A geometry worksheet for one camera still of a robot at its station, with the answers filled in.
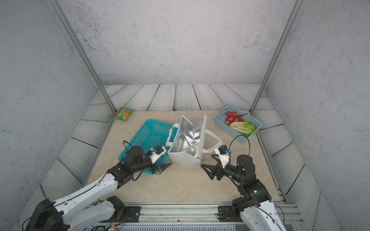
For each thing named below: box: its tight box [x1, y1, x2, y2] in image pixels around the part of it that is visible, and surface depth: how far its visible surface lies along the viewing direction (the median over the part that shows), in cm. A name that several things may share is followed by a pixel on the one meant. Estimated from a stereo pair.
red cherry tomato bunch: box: [225, 111, 249, 125], surface depth 113 cm
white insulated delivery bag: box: [165, 114, 224, 170], surface depth 82 cm
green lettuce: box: [229, 121, 256, 136], surface depth 104 cm
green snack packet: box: [110, 107, 134, 122], surface depth 117 cm
